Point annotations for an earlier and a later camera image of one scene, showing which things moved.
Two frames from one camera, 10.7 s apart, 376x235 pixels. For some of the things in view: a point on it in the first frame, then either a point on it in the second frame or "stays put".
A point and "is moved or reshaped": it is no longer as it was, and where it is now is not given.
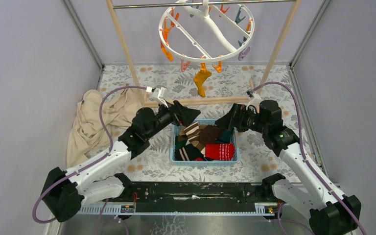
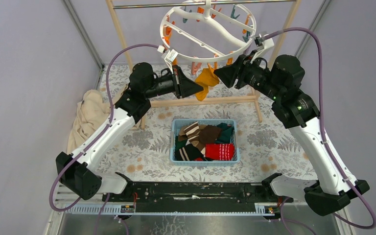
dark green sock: x=179 y=144 stays put
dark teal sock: x=225 y=136 stays put
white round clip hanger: x=242 y=46 is moved or reshaped
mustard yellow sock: x=198 y=80 is moved or reshaped
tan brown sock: x=182 y=136 stays put
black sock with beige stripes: x=188 y=152 stays put
